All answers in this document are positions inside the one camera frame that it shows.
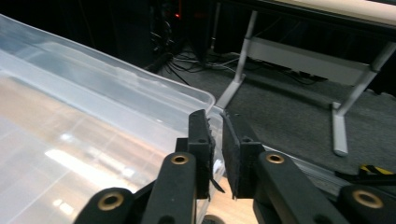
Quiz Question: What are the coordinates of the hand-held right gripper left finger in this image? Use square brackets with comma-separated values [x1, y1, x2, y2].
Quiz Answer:
[175, 108, 226, 201]

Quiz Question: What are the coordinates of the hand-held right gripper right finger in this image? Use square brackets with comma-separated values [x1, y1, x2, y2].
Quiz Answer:
[219, 110, 266, 201]

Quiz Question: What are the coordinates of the clear plastic storage box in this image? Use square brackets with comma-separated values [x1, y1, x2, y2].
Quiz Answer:
[0, 13, 226, 224]

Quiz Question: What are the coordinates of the yellow black floor tape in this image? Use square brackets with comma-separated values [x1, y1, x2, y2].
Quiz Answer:
[357, 163, 396, 177]

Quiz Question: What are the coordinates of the tangle of floor cables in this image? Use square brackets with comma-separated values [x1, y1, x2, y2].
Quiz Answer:
[148, 18, 247, 87]

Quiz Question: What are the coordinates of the white metal frame desk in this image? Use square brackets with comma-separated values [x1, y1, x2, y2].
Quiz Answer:
[214, 0, 396, 158]

